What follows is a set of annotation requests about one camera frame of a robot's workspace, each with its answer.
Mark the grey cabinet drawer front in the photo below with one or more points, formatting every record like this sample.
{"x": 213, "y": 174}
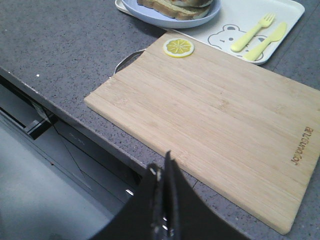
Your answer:
{"x": 55, "y": 183}

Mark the white bear tray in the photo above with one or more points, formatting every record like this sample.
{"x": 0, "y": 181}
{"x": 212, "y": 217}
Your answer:
{"x": 236, "y": 17}

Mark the yellow lemon slice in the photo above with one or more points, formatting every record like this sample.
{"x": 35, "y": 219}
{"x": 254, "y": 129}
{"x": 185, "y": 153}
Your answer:
{"x": 178, "y": 47}

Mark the light blue plate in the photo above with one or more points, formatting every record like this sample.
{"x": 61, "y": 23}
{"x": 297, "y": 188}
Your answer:
{"x": 153, "y": 17}

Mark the wooden cutting board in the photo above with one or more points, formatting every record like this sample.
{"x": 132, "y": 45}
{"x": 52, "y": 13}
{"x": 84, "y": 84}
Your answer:
{"x": 250, "y": 134}

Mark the metal cutting board handle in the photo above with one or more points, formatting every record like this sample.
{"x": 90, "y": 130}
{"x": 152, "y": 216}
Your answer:
{"x": 127, "y": 59}

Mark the bread slice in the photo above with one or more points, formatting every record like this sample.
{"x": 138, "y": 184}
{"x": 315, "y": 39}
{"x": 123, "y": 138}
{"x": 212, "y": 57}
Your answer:
{"x": 191, "y": 3}
{"x": 181, "y": 13}

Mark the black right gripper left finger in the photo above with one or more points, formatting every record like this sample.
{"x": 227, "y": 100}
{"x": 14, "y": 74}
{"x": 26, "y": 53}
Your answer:
{"x": 141, "y": 218}

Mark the yellow plastic fork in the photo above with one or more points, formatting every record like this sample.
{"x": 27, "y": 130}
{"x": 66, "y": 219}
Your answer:
{"x": 264, "y": 22}

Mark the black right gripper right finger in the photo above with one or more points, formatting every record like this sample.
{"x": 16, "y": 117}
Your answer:
{"x": 188, "y": 217}

